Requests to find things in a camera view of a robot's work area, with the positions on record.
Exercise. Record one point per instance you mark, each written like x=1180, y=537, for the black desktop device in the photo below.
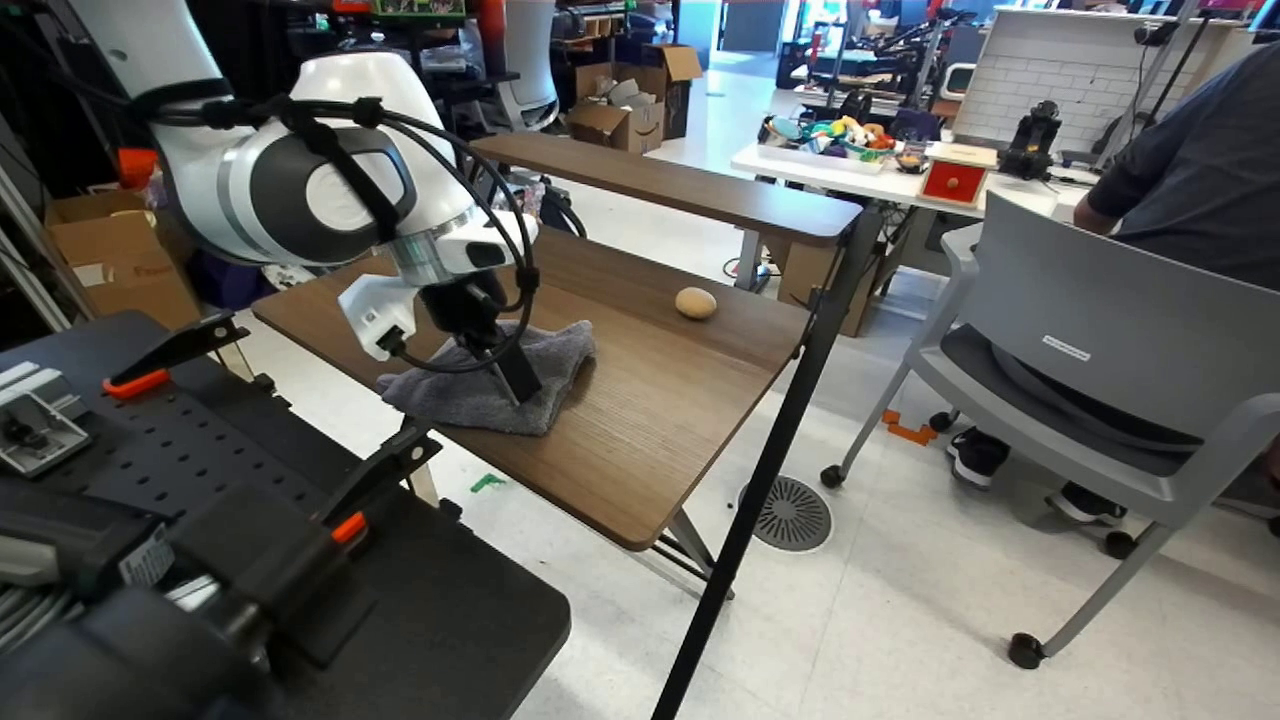
x=1029, y=142

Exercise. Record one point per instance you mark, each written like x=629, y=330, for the black perforated robot cart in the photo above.
x=403, y=641

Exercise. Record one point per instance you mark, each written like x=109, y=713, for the long wooden side table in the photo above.
x=665, y=187

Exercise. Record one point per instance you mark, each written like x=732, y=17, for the cardboard box under desk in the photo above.
x=810, y=282

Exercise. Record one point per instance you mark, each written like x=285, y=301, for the beige egg-shaped plush toy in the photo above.
x=693, y=301

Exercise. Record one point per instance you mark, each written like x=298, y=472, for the orange plastic object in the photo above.
x=135, y=167

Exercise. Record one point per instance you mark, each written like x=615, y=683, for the grey plastic chair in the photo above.
x=1104, y=333

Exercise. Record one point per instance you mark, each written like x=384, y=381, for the small black printed card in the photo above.
x=41, y=433

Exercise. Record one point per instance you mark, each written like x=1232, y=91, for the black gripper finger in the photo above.
x=500, y=372
x=517, y=366

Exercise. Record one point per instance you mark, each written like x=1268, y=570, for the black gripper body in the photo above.
x=460, y=308

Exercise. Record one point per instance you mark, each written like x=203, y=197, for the orange floor marker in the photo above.
x=907, y=431

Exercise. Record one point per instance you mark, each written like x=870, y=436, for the small red box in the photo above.
x=956, y=182

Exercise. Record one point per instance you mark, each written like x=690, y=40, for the round floor drain cover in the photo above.
x=801, y=518

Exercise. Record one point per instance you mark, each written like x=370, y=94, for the black slanted metal pole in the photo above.
x=785, y=441

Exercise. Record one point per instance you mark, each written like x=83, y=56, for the metal table leg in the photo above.
x=680, y=540

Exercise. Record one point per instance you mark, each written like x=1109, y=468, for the white desk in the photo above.
x=865, y=182

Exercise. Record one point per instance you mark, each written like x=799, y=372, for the white partition panel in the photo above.
x=1094, y=83

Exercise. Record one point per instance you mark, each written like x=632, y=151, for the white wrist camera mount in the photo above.
x=381, y=314

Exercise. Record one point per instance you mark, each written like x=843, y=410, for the seated person in grey shirt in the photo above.
x=1203, y=174

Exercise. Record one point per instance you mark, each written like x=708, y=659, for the large brown cardboard box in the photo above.
x=102, y=262

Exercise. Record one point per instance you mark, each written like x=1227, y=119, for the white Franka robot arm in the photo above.
x=266, y=187

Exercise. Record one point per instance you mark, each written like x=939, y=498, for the grey cloth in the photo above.
x=442, y=402

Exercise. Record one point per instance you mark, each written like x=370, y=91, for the colourful toy pile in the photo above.
x=843, y=133

